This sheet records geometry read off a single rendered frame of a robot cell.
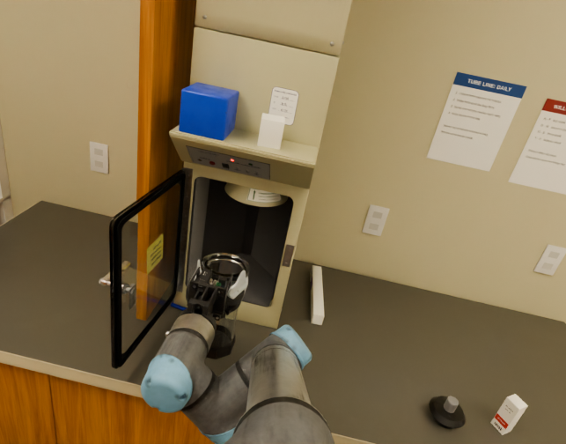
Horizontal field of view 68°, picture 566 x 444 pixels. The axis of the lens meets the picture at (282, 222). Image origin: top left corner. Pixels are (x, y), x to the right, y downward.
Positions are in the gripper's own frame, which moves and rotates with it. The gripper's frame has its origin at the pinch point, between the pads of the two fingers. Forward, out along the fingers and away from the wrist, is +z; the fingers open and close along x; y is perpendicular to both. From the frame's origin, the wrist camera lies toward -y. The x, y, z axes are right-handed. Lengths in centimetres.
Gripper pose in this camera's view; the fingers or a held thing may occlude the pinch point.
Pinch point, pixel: (223, 275)
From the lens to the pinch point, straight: 95.6
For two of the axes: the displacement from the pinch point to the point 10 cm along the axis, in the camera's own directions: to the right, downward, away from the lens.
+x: -9.7, -2.2, 0.4
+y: 1.8, -8.7, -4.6
